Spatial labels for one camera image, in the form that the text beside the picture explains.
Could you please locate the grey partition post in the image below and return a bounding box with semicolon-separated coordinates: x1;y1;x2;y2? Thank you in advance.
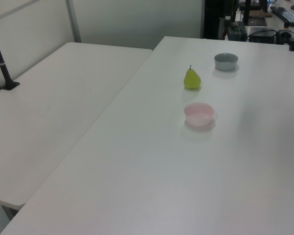
65;0;82;44

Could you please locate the black green electronic device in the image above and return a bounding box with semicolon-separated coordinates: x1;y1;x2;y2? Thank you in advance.
226;21;248;41

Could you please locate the black computer keyboard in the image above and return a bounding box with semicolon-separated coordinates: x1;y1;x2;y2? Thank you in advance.
269;5;294;24

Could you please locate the pink plastic bowl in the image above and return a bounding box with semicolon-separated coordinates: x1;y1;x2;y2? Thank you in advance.
184;102;215;127

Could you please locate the black equipment rack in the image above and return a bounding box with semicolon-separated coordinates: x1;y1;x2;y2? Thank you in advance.
202;0;238;40

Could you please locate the green yellow pear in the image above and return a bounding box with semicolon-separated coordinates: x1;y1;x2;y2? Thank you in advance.
183;65;202;90

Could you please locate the black camera pole with base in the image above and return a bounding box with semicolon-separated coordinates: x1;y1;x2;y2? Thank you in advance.
0;21;21;91

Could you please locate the black monitor stand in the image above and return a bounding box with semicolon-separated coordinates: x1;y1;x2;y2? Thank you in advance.
243;0;269;27

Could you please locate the black control box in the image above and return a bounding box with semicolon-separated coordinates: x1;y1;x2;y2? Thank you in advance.
248;26;278;44

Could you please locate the white side table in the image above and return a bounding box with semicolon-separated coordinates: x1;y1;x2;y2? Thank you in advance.
0;42;153;211

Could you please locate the grey plastic bowl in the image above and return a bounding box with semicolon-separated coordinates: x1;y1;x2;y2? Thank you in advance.
214;52;239;71

